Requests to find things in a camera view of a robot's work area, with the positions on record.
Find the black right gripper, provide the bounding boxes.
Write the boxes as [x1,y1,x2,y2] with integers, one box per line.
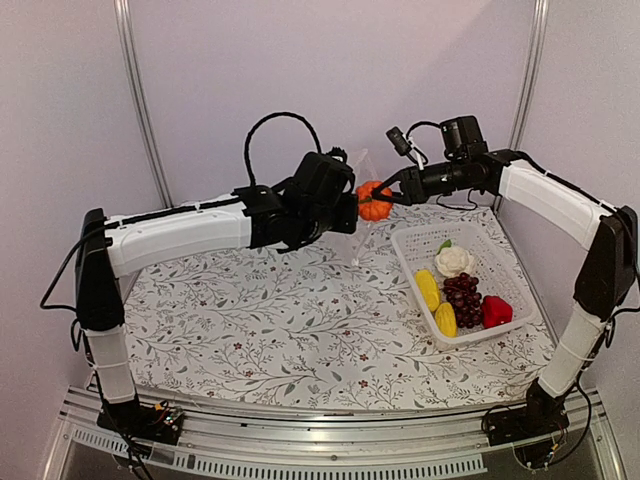
[371,157,468,206]

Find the clear zip top bag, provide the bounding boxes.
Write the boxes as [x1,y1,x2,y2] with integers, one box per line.
[350,149,393,266]

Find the orange toy pumpkin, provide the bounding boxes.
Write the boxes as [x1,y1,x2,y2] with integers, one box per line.
[356,181,393,222]

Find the white plastic basket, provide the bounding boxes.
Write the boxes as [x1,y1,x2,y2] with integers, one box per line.
[391,223,536,351]

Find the white toy cauliflower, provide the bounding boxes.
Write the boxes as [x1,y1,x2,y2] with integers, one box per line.
[434,240,477,278]

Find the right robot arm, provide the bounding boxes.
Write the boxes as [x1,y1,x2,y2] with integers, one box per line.
[373,116,639,436]

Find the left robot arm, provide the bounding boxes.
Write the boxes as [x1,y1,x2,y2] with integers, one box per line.
[75,148,358,434]

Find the floral patterned table mat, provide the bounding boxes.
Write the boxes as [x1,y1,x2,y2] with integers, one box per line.
[125,206,554,410]

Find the purple toy grapes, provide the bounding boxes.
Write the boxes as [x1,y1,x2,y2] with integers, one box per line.
[443,273,483,329]

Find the red toy bell pepper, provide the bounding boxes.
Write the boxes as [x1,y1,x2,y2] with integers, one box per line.
[481,296,513,329]

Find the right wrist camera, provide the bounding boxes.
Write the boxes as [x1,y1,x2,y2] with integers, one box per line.
[385,126,429,170]

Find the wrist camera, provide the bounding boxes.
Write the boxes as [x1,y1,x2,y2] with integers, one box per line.
[385,126,429,170]
[327,146,348,163]

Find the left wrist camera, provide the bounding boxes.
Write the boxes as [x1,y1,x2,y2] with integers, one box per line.
[327,146,348,163]

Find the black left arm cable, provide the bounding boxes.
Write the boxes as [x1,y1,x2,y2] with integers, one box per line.
[39,112,322,311]

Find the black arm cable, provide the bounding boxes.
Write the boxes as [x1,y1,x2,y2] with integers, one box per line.
[407,119,640,221]
[39,112,322,311]

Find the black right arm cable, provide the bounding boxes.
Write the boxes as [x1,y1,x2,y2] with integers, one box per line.
[407,119,640,221]

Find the right aluminium frame post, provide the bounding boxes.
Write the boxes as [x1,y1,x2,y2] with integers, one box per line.
[509,0,550,150]

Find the aluminium frame post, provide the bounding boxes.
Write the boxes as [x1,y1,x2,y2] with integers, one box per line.
[113,0,174,208]
[509,0,550,150]

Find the aluminium front rail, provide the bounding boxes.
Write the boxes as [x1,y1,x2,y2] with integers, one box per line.
[43,387,628,479]

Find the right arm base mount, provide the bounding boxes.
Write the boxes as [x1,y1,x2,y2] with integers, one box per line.
[481,381,569,446]

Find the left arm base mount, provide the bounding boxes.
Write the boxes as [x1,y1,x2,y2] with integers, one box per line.
[94,374,184,446]

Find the left aluminium frame post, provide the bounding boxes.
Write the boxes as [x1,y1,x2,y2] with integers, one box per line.
[113,0,174,208]

